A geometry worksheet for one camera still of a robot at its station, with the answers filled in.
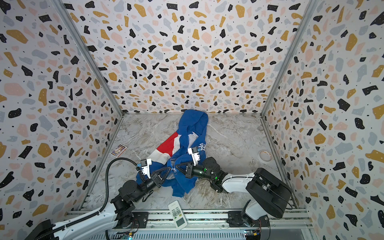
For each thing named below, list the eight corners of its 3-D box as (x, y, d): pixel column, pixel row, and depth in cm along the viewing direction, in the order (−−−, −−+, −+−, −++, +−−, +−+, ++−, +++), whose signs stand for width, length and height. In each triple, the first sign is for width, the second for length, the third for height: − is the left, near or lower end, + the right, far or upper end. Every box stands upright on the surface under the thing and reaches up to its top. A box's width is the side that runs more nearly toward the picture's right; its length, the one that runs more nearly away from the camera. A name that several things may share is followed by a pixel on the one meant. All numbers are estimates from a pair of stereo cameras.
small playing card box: (112, 154, 100) (110, 152, 98) (121, 145, 105) (119, 143, 103) (118, 158, 98) (116, 156, 96) (127, 148, 103) (125, 146, 101)
